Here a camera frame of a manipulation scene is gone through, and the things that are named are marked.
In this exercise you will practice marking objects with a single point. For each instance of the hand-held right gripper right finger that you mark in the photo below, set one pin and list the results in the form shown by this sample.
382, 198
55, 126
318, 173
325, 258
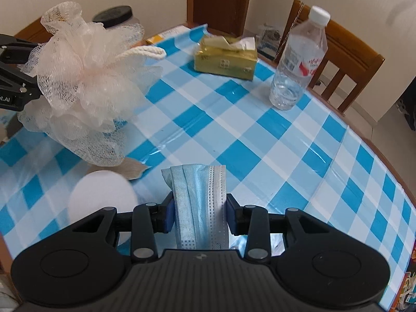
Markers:
229, 216

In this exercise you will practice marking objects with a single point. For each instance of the blue checked tablecloth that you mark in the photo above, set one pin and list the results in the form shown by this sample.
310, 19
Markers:
227, 120

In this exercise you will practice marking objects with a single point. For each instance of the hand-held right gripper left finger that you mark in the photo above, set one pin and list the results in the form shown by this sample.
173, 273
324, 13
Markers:
169, 216

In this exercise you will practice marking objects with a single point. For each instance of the yellow flat box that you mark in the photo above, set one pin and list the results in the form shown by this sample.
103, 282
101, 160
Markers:
162, 37

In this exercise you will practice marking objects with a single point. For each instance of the pink mesh bath loofah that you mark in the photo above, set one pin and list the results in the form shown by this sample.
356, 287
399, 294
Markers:
87, 87

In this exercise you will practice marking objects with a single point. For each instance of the brown wooden door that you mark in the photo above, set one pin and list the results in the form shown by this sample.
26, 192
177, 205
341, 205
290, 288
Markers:
221, 0

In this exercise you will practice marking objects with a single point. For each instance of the yellow tissue pack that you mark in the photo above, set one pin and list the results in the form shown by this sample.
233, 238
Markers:
224, 60

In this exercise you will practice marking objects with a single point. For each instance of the clear plastic water bottle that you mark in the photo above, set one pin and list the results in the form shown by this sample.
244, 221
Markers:
297, 68

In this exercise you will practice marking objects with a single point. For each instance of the clear plastic bag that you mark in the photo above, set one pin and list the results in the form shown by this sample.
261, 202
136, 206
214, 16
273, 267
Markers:
269, 40

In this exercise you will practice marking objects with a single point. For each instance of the brown paper scrap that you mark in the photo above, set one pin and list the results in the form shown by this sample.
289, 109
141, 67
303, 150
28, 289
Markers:
135, 169

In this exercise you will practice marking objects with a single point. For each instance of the black lid clear jar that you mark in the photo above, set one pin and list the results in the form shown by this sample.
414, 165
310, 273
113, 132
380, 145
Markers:
113, 14

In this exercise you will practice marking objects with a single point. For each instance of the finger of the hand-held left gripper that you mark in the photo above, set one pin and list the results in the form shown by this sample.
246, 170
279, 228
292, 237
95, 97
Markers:
18, 78
14, 52

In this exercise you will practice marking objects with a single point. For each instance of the white round pad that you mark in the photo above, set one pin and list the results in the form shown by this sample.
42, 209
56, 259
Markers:
100, 195

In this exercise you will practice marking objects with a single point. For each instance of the blue face mask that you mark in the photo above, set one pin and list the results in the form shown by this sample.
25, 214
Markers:
198, 201

